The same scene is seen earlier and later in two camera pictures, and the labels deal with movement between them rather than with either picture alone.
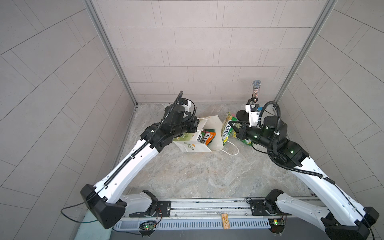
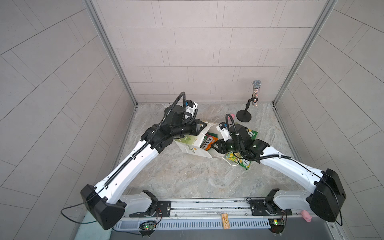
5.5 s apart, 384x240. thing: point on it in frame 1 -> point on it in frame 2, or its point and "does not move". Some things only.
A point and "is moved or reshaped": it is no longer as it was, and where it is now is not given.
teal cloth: (91, 229) does not move
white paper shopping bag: (190, 141) is moved or reshaped
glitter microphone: (256, 85) does not move
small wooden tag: (226, 222) does not move
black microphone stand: (243, 115) does not move
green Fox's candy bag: (226, 128) -> (237, 157)
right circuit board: (277, 225) does not move
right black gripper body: (254, 134) -> (224, 147)
